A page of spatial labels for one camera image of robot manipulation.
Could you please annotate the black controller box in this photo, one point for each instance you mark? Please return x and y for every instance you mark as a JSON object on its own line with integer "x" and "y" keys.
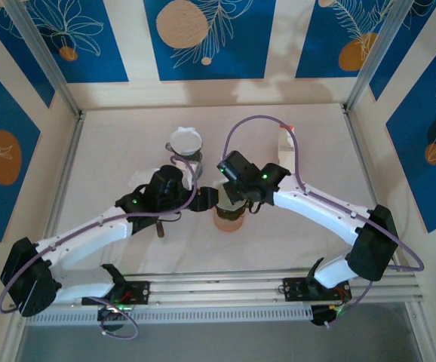
{"x": 112, "y": 320}
{"x": 325, "y": 316}

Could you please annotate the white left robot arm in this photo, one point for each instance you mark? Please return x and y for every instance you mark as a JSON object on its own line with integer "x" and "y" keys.
{"x": 86, "y": 241}

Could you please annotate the dark olive coffee dripper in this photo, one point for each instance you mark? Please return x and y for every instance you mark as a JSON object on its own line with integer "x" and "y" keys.
{"x": 233, "y": 215}

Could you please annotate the grey transparent coffee dripper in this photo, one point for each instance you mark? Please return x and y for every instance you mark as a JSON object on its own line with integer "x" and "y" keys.
{"x": 167, "y": 146}

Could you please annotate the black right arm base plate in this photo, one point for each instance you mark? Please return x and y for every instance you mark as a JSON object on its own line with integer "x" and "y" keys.
{"x": 295, "y": 290}

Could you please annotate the aluminium frame post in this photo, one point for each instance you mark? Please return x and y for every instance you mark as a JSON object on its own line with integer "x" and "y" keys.
{"x": 380, "y": 56}
{"x": 44, "y": 60}

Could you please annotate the white filter pack orange top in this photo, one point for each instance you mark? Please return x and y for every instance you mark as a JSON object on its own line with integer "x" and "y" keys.
{"x": 286, "y": 151}

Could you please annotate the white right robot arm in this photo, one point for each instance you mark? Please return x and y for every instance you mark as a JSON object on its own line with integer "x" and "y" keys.
{"x": 323, "y": 207}

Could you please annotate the white paper coffee filter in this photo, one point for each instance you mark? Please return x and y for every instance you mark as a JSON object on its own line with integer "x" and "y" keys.
{"x": 186, "y": 141}

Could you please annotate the aluminium side rail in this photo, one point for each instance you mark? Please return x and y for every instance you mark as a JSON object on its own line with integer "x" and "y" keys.
{"x": 64, "y": 177}
{"x": 365, "y": 169}

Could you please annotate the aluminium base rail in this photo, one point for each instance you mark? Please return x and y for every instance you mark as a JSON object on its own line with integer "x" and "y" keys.
{"x": 218, "y": 286}

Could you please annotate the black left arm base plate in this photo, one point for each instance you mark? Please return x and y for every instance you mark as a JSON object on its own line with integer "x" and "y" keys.
{"x": 137, "y": 292}

